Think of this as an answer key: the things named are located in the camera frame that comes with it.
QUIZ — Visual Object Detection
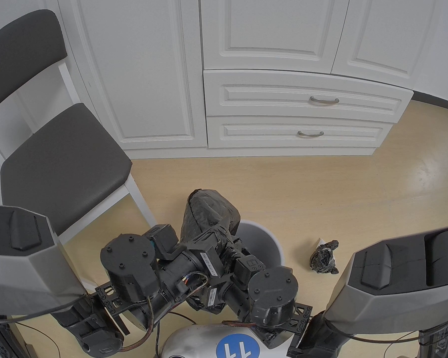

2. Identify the white wardrobe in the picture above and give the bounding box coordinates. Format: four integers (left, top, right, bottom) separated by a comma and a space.
0, 0, 443, 159

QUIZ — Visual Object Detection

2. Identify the black plastic bag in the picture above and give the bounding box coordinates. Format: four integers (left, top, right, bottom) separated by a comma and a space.
179, 189, 247, 314

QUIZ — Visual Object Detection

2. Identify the crumpled black plastic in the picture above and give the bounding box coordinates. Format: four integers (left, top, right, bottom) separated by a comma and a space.
309, 240, 339, 275

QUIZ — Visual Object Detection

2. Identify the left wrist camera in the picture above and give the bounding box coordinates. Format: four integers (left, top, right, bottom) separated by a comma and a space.
144, 223, 195, 262

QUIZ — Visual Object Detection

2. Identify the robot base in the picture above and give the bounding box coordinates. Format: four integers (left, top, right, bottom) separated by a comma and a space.
161, 321, 314, 358

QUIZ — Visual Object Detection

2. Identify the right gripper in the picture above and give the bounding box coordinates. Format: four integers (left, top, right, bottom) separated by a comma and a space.
201, 275, 252, 322

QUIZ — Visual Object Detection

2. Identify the black cable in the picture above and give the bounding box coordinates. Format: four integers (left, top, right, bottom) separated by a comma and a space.
155, 311, 195, 358

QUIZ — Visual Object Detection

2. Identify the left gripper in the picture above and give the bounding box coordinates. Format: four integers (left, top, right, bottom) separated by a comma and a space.
161, 233, 229, 298

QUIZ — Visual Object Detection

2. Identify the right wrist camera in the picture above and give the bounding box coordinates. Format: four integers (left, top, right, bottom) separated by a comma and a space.
234, 255, 266, 287

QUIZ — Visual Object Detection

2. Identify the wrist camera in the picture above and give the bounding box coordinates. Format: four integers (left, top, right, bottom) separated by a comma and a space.
234, 255, 266, 287
144, 223, 195, 262

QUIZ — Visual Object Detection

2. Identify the white trash bin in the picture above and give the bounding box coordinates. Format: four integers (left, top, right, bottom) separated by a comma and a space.
233, 220, 286, 271

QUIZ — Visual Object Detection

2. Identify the grey and white chair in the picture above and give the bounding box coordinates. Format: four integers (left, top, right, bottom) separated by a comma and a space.
0, 9, 159, 290

